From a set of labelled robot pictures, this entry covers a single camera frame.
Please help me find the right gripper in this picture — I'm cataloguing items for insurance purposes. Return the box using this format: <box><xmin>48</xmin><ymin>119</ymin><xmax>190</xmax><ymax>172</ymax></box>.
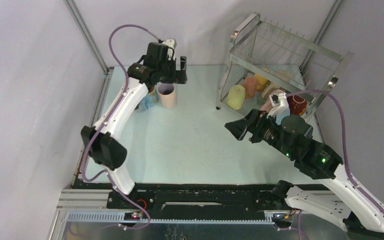
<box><xmin>224</xmin><ymin>108</ymin><xmax>295</xmax><ymax>159</ymax></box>

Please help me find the pale pink cup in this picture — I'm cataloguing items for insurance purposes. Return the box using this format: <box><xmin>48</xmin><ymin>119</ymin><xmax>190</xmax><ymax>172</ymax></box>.
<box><xmin>157</xmin><ymin>83</ymin><xmax>177</xmax><ymax>109</ymax></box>

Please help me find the blue patterned mug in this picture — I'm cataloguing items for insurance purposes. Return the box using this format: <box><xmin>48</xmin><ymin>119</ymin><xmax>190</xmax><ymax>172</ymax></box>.
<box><xmin>139</xmin><ymin>86</ymin><xmax>159</xmax><ymax>111</ymax></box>

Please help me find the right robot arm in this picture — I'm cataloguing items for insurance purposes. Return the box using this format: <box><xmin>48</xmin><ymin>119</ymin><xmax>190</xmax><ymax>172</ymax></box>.
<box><xmin>225</xmin><ymin>109</ymin><xmax>384</xmax><ymax>240</ymax></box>

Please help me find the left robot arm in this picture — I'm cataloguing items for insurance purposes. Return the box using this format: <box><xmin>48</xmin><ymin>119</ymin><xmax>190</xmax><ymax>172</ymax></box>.
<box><xmin>80</xmin><ymin>39</ymin><xmax>187</xmax><ymax>208</ymax></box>

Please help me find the metal dish rack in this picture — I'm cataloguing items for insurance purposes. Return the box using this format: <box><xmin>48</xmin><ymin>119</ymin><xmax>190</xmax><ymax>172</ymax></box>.
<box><xmin>215</xmin><ymin>12</ymin><xmax>354</xmax><ymax>115</ymax></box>

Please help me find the pink mug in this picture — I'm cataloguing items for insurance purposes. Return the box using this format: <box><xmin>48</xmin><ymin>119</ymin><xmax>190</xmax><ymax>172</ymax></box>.
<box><xmin>260</xmin><ymin>89</ymin><xmax>285</xmax><ymax>113</ymax></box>

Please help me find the salmon pink cup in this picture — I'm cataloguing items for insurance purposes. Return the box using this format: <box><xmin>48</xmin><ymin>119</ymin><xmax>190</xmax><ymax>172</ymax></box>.
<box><xmin>241</xmin><ymin>76</ymin><xmax>257</xmax><ymax>99</ymax></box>

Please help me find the light blue mug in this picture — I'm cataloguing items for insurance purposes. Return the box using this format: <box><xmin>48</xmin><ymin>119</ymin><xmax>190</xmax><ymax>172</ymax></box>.
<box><xmin>275</xmin><ymin>108</ymin><xmax>291</xmax><ymax>125</ymax></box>

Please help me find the orange yellow cup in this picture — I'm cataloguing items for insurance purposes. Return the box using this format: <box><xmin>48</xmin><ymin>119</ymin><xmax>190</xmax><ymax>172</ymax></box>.
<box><xmin>253</xmin><ymin>73</ymin><xmax>270</xmax><ymax>92</ymax></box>

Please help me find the dark red mug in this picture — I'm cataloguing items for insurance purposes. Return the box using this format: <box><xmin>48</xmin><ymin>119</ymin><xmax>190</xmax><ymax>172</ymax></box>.
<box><xmin>287</xmin><ymin>95</ymin><xmax>307</xmax><ymax>116</ymax></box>

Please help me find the aluminium frame post left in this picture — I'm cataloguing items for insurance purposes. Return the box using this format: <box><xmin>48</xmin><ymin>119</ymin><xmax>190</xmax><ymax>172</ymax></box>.
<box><xmin>63</xmin><ymin>0</ymin><xmax>109</xmax><ymax>74</ymax></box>

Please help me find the aluminium frame post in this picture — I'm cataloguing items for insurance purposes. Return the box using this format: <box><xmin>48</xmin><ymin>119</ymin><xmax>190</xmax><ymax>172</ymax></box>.
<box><xmin>63</xmin><ymin>0</ymin><xmax>109</xmax><ymax>74</ymax></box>
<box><xmin>300</xmin><ymin>0</ymin><xmax>345</xmax><ymax>70</ymax></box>

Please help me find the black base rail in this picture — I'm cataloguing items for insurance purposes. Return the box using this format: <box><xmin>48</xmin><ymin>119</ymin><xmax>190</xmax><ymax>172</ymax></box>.
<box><xmin>72</xmin><ymin>180</ymin><xmax>332</xmax><ymax>222</ymax></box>

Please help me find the aluminium frame post right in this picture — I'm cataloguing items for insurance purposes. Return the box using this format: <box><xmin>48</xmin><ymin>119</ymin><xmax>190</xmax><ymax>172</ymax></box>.
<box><xmin>300</xmin><ymin>0</ymin><xmax>345</xmax><ymax>70</ymax></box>

